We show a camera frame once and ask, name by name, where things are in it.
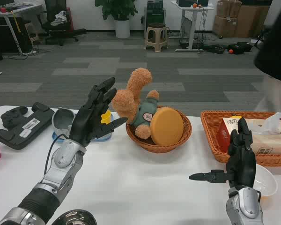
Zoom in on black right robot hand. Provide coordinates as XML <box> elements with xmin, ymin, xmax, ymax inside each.
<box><xmin>189</xmin><ymin>117</ymin><xmax>257</xmax><ymax>189</ymax></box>

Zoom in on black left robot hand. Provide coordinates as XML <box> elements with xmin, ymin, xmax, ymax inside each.
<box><xmin>69</xmin><ymin>76</ymin><xmax>128</xmax><ymax>148</ymax></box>

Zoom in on shiny metal bowl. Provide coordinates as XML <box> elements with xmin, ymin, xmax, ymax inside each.
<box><xmin>52</xmin><ymin>209</ymin><xmax>99</xmax><ymax>225</ymax></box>

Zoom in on white bowl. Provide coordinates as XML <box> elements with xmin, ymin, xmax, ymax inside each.
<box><xmin>252</xmin><ymin>163</ymin><xmax>278</xmax><ymax>196</ymax></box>

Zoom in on grey clog shoe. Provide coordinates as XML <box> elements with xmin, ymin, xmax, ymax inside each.
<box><xmin>52</xmin><ymin>107</ymin><xmax>76</xmax><ymax>137</ymax></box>

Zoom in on yellow plastic cup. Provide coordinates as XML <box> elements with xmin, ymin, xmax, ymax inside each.
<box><xmin>100</xmin><ymin>109</ymin><xmax>112</xmax><ymax>125</ymax></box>

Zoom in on light blue tray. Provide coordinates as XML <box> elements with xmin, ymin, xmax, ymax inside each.
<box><xmin>52</xmin><ymin>114</ymin><xmax>114</xmax><ymax>143</ymax></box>

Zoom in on soft tissue pack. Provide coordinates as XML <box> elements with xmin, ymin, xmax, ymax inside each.
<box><xmin>244</xmin><ymin>112</ymin><xmax>281</xmax><ymax>155</ymax></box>

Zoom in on rectangular orange wicker basket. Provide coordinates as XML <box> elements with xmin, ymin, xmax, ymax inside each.
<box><xmin>200</xmin><ymin>110</ymin><xmax>281</xmax><ymax>167</ymax></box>

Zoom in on brown plush toy green shirt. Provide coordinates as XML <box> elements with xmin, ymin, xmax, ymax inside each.
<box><xmin>111</xmin><ymin>67</ymin><xmax>160</xmax><ymax>139</ymax></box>

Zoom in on black handheld device with labels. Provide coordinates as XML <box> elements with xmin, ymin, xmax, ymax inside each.
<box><xmin>0</xmin><ymin>102</ymin><xmax>55</xmax><ymax>150</ymax></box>

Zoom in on round wicker basket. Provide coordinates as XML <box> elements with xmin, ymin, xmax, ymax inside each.
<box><xmin>126</xmin><ymin>105</ymin><xmax>192</xmax><ymax>154</ymax></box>

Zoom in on black gamepad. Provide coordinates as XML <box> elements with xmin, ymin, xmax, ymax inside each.
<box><xmin>0</xmin><ymin>106</ymin><xmax>29</xmax><ymax>129</ymax></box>

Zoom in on orange round plastic disc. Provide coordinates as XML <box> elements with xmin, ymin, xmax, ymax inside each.
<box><xmin>150</xmin><ymin>106</ymin><xmax>185</xmax><ymax>146</ymax></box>

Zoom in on black office chair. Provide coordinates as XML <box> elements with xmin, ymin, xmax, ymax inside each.
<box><xmin>41</xmin><ymin>0</ymin><xmax>87</xmax><ymax>46</ymax></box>

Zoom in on small wooden stool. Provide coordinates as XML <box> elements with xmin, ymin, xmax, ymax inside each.
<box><xmin>25</xmin><ymin>22</ymin><xmax>41</xmax><ymax>45</ymax></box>

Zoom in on potted plant white pot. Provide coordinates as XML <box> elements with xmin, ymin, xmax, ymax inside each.
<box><xmin>95</xmin><ymin>0</ymin><xmax>139</xmax><ymax>39</ymax></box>

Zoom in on white cloth on chair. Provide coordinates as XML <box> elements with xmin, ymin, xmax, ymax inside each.
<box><xmin>51</xmin><ymin>10</ymin><xmax>67</xmax><ymax>26</ymax></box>

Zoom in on beige plastic stool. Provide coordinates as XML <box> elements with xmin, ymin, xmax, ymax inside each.
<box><xmin>144</xmin><ymin>22</ymin><xmax>170</xmax><ymax>53</ymax></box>

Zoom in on person in black jacket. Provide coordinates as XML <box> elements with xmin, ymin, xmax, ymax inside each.
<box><xmin>254</xmin><ymin>0</ymin><xmax>281</xmax><ymax>113</ymax></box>

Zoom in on black bag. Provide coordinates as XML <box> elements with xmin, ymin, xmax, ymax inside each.
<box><xmin>228</xmin><ymin>41</ymin><xmax>253</xmax><ymax>55</ymax></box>

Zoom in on black under-desk cabinet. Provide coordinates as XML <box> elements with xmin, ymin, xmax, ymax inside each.
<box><xmin>0</xmin><ymin>16</ymin><xmax>33</xmax><ymax>54</ymax></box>

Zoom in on white desk with red object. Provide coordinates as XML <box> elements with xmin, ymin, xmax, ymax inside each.
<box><xmin>0</xmin><ymin>3</ymin><xmax>44</xmax><ymax>54</ymax></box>

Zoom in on black cabinet with green crate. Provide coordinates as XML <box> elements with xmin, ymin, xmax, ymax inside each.
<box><xmin>144</xmin><ymin>0</ymin><xmax>166</xmax><ymax>31</ymax></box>

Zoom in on cardboard boxes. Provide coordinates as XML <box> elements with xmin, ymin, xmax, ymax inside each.
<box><xmin>212</xmin><ymin>0</ymin><xmax>271</xmax><ymax>38</ymax></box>

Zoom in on white standing desk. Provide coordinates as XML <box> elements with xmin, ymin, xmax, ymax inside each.
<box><xmin>170</xmin><ymin>0</ymin><xmax>215</xmax><ymax>52</ymax></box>

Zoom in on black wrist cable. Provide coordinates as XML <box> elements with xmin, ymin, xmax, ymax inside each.
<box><xmin>44</xmin><ymin>134</ymin><xmax>70</xmax><ymax>175</ymax></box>

